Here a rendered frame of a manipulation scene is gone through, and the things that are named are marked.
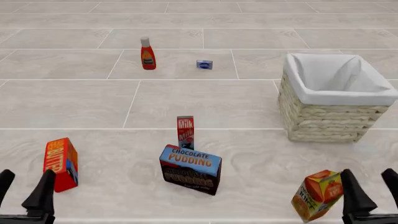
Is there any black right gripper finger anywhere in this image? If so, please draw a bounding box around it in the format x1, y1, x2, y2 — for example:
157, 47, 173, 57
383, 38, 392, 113
340, 168, 379, 217
381, 167, 398, 202

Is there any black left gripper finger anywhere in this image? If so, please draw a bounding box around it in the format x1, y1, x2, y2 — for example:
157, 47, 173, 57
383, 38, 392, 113
0, 169, 16, 205
21, 169, 57, 216

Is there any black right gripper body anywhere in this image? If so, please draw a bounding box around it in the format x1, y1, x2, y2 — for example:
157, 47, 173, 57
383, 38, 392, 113
341, 211, 398, 224

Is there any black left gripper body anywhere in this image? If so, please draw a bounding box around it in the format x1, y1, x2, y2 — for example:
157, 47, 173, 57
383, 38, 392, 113
0, 212, 56, 224

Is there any wicker basket with white liner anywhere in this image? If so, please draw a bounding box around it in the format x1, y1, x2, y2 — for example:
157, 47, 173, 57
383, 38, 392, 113
277, 52, 398, 144

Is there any red white milk carton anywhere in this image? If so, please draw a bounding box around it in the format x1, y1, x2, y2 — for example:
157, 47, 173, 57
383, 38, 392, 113
177, 115, 195, 151

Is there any red orange butter box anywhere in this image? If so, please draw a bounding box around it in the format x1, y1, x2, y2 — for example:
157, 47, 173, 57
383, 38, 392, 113
43, 137, 79, 194

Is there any orange juice carton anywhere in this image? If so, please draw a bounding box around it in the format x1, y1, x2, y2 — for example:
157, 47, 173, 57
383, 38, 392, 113
290, 169, 345, 224

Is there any chocolate pudding box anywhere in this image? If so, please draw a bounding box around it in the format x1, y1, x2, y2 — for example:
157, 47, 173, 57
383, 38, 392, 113
159, 144, 223, 196

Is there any red ketchup bottle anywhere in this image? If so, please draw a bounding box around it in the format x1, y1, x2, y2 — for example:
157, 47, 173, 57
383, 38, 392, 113
139, 36, 157, 71

